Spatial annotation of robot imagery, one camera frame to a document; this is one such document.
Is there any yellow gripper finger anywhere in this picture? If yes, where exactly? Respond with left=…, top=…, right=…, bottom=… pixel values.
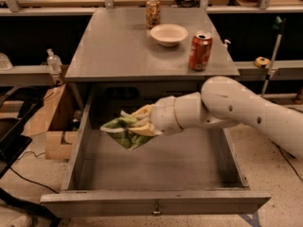
left=132, top=104, right=152, bottom=119
left=129, top=122, right=161, bottom=137

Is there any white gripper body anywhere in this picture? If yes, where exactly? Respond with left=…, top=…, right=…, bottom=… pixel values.
left=151, top=96, right=182, bottom=135

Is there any green jalapeno chip bag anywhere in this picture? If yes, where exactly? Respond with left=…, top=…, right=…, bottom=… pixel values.
left=100, top=112, right=155, bottom=150

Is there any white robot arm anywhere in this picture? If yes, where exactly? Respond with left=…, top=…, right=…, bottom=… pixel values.
left=130, top=77, right=303, bottom=160

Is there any open grey top drawer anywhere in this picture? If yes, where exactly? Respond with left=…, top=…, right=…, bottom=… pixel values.
left=41, top=94, right=271, bottom=218

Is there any metal drawer knob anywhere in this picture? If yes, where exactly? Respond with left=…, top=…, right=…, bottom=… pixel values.
left=151, top=202, right=162, bottom=216

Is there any grey wooden cabinet table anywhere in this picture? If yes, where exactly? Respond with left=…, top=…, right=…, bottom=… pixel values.
left=64, top=7, right=241, bottom=112

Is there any orange soda can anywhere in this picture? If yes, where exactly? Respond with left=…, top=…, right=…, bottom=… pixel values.
left=188, top=30, right=213, bottom=71

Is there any white ceramic bowl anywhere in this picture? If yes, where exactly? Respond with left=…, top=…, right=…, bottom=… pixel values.
left=151, top=24, right=188, bottom=47

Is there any cardboard box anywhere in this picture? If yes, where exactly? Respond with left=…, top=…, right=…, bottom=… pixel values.
left=23, top=84, right=78, bottom=160

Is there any small white spray nozzle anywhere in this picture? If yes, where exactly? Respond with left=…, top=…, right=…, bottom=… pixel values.
left=223, top=39, right=231, bottom=49

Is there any clear plastic bottle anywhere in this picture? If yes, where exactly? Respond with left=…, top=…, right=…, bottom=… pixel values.
left=46, top=48, right=62, bottom=73

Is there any black chair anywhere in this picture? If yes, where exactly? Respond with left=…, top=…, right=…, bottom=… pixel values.
left=0, top=86, right=61, bottom=227

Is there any white reacher grabber tool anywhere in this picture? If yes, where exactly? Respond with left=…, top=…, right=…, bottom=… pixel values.
left=261, top=16, right=286, bottom=96

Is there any black floor cable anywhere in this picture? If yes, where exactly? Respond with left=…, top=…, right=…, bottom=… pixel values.
left=8, top=150, right=60, bottom=195

